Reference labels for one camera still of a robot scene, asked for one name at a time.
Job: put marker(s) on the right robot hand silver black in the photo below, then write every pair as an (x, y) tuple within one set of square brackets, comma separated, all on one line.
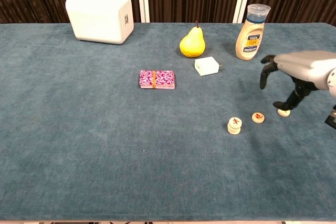
[(307, 64)]

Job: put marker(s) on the wooden chess disc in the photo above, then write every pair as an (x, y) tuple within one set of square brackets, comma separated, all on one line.
[(284, 113), (233, 128), (235, 121), (258, 117), (233, 132)]

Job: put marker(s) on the beige sauce squeeze bottle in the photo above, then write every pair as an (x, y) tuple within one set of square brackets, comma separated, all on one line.
[(249, 48)]

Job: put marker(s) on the yellow pear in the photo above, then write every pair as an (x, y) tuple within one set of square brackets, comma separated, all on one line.
[(192, 45)]

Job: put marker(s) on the pink patterned card deck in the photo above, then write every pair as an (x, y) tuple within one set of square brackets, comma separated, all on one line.
[(165, 78)]

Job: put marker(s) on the orange rubber band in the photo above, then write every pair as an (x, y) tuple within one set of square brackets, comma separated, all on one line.
[(154, 79)]

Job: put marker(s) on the white rounded plastic box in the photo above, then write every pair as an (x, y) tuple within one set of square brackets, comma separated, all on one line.
[(97, 16)]

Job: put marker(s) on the teal table cloth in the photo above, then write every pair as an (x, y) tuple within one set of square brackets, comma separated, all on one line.
[(78, 129)]

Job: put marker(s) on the white USB wall charger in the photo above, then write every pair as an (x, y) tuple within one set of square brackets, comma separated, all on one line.
[(206, 66)]

